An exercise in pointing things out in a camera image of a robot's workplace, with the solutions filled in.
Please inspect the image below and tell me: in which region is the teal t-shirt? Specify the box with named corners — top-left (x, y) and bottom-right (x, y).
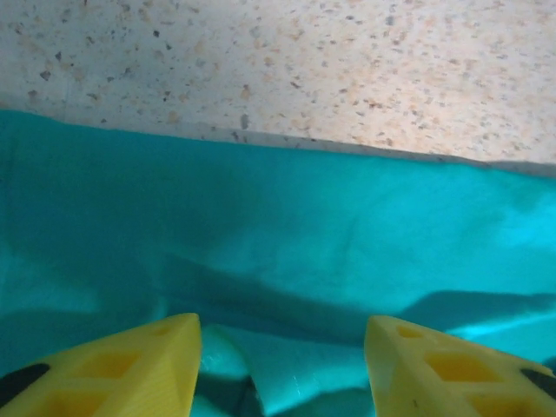
top-left (0, 108), bottom-right (556, 417)

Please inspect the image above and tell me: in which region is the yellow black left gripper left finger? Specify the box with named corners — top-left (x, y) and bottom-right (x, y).
top-left (0, 312), bottom-right (203, 417)

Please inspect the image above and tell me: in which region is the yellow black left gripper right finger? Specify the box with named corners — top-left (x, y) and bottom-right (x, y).
top-left (363, 314), bottom-right (556, 417)

